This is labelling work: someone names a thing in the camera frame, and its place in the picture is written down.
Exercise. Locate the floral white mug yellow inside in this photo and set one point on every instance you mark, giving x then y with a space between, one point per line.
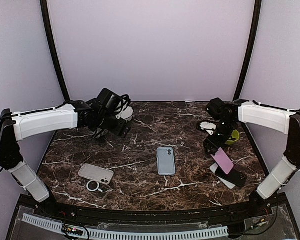
99 133

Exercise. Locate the black frame post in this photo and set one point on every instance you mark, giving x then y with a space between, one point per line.
249 49
53 49

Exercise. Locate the purple phone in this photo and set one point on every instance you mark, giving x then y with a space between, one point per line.
223 161

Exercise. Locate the right black frame post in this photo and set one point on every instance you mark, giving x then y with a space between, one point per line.
249 49

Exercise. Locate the white scalloped bowl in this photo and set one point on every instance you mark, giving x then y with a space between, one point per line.
126 114

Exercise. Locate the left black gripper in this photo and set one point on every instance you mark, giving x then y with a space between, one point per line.
118 129

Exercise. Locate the white phone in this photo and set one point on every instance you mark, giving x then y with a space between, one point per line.
214 169

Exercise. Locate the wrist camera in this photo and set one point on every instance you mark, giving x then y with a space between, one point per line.
107 98
214 108

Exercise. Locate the left black frame post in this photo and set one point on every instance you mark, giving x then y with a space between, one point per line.
53 49

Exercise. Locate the green bowl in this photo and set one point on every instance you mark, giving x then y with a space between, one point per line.
235 136

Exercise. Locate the clear white phone case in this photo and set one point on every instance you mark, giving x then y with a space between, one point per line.
95 173

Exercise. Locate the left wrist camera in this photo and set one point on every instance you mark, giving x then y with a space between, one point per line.
107 98

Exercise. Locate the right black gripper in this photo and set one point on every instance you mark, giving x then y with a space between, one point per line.
214 145

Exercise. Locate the light blue phone case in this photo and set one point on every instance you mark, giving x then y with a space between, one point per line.
165 161

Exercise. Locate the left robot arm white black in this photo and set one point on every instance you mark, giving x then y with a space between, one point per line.
17 126

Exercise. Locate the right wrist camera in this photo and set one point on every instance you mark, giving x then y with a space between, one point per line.
214 108

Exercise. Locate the black phone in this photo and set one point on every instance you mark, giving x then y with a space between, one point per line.
235 177

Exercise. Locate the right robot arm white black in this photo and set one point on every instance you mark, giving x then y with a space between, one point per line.
282 120

